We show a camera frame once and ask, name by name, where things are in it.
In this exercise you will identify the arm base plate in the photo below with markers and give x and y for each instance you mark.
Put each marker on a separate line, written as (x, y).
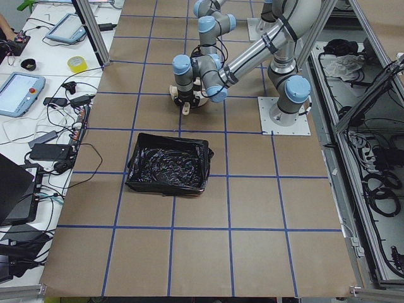
(256, 27)
(275, 122)

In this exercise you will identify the black power adapter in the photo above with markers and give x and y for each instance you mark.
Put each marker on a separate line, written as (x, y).
(51, 152)

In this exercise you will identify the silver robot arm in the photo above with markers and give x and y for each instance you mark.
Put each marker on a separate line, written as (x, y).
(203, 77)
(212, 24)

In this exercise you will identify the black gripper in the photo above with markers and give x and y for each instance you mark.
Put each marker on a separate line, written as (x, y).
(196, 53)
(185, 96)

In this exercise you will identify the black lined trash bin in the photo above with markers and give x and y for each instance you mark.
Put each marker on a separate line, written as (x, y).
(169, 166)

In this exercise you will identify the crumpled white cloth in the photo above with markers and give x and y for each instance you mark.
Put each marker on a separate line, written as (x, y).
(345, 67)

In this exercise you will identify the blue teach pendant tablet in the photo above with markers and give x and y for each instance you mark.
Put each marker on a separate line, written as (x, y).
(69, 30)

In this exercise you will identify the black laptop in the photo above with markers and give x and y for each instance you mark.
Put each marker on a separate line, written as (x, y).
(20, 188)

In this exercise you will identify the yellow tape roll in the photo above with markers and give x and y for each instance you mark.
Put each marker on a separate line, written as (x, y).
(77, 64)

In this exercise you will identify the white plastic dustpan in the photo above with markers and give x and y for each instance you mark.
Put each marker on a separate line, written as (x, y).
(197, 90)

